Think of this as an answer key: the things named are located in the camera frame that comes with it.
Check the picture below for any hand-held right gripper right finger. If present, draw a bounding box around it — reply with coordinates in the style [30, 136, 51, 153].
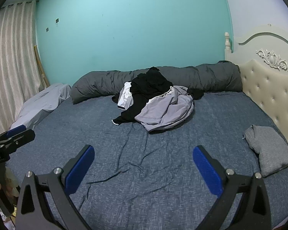
[193, 145, 272, 230]

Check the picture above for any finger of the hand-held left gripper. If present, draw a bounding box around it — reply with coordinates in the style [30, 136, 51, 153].
[7, 125, 27, 137]
[5, 129, 36, 153]

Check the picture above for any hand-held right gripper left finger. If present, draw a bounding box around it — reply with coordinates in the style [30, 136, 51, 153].
[16, 144, 95, 230]

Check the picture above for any black sweater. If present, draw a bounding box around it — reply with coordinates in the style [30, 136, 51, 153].
[112, 66, 174, 126]

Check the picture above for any light grey pillow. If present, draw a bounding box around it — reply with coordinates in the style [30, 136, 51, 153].
[10, 83, 72, 131]

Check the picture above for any blue-grey patterned bed sheet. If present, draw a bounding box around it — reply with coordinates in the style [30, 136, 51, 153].
[5, 92, 288, 230]

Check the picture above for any beige striped curtain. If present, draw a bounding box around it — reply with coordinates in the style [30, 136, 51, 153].
[0, 0, 48, 138]

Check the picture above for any grey folded sweater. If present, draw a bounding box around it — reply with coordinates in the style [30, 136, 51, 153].
[243, 124, 288, 178]

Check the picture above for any light grey jacket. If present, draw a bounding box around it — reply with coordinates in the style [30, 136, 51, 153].
[134, 86, 195, 133]

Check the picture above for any small black cloth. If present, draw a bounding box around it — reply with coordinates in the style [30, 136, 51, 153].
[187, 88, 205, 100]

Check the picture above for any white garment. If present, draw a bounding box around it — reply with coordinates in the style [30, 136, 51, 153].
[117, 81, 135, 110]

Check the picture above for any dark grey rolled duvet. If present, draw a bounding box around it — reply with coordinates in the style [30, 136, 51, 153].
[71, 61, 243, 104]

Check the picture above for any cream tufted headboard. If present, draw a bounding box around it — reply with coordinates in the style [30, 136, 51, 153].
[224, 24, 288, 160]

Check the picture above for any cream bedpost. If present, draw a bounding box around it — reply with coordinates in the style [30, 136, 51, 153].
[224, 32, 232, 61]

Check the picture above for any wooden frame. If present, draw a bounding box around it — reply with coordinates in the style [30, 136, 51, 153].
[33, 44, 50, 88]

